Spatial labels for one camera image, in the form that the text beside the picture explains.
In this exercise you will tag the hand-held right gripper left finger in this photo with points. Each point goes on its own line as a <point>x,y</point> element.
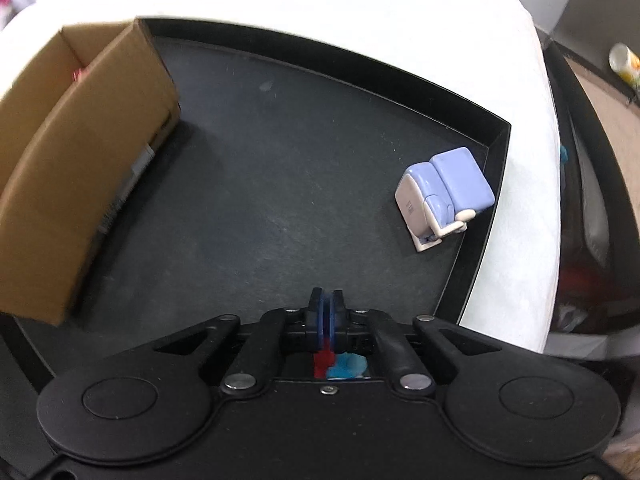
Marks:
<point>316,320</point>

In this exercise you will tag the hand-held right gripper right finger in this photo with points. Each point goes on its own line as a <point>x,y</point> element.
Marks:
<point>335,320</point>

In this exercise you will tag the white and yellow bottle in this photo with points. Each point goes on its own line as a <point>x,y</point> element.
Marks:
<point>625,62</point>

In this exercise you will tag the black shallow tray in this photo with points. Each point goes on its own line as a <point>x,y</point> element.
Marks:
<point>275,185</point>

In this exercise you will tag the black frame with brown board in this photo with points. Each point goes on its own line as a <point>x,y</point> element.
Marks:
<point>617,125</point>

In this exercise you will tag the brown cardboard box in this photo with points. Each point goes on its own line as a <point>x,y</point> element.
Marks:
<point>65,170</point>

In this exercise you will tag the red and blue figurine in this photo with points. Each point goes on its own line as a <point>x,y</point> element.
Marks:
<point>324,362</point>

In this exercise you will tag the small blue object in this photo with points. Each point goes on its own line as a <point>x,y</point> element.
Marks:
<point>563,154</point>

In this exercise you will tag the lavender toy armchair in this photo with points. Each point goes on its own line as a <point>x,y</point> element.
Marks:
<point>450,185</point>

